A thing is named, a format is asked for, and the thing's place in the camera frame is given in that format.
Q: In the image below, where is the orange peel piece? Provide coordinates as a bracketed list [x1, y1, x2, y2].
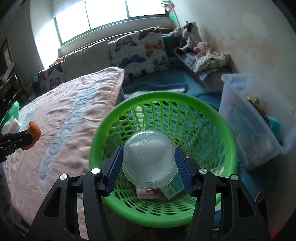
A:
[22, 121, 41, 151]

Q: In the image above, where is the clear dome lid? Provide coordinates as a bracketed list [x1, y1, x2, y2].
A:
[122, 130, 178, 189]

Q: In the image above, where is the pink tissue pack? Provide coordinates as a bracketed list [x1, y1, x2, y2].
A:
[1, 116, 21, 135]

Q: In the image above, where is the green fabric bin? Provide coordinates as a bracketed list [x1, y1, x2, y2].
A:
[1, 100, 20, 130]

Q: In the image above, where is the dark shelf rack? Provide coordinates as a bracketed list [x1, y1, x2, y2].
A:
[1, 39, 28, 107]

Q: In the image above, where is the pink blanket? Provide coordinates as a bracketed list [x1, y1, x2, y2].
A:
[1, 67, 125, 240]

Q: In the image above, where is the left butterfly pillow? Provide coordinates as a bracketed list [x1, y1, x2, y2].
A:
[32, 61, 66, 97]

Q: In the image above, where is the butterfly pillow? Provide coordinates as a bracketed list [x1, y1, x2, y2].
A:
[109, 27, 170, 80]
[32, 61, 66, 97]

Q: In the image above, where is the pink snack packet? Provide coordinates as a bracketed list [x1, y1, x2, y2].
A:
[135, 186, 166, 201]

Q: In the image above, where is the green mesh basket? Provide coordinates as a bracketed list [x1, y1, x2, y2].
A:
[89, 91, 237, 228]

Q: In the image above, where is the clear storage box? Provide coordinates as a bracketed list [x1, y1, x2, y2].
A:
[219, 74, 295, 171]

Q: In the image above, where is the grey middle pillow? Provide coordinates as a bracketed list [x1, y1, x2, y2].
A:
[64, 40, 111, 81]

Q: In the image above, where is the green framed window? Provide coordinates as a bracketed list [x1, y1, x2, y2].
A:
[51, 1, 169, 46]

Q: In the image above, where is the crumpled patterned cloth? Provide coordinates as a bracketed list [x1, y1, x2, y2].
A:
[193, 48, 230, 73]

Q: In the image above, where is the right butterfly pillow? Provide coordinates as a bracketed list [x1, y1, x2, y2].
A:
[109, 27, 170, 80]

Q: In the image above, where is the pink plush toy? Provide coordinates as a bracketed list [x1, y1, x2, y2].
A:
[193, 41, 210, 53]

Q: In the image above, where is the cow plush toy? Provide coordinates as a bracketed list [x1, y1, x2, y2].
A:
[176, 21, 202, 55]

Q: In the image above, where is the grey plush toy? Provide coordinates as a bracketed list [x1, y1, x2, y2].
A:
[169, 27, 183, 39]

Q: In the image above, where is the colourful pinwheel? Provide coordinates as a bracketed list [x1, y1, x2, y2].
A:
[161, 0, 180, 27]

